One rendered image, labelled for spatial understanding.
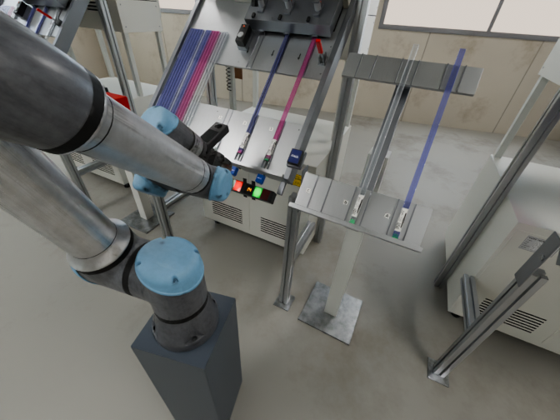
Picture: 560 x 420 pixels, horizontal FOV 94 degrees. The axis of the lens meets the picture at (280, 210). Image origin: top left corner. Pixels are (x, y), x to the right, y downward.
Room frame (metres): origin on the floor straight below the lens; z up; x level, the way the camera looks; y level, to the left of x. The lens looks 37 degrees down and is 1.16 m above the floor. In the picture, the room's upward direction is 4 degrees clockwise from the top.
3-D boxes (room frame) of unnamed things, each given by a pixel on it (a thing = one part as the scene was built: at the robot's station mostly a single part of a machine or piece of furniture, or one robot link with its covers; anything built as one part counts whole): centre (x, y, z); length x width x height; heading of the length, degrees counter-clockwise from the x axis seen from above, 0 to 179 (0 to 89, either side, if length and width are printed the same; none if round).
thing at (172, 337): (0.34, 0.21, 0.60); 0.15 x 0.15 x 0.10
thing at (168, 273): (0.34, 0.21, 0.72); 0.13 x 0.12 x 0.14; 75
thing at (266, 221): (1.48, 0.04, 0.31); 0.70 x 0.65 x 0.62; 66
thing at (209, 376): (0.34, 0.21, 0.28); 0.18 x 0.18 x 0.55; 79
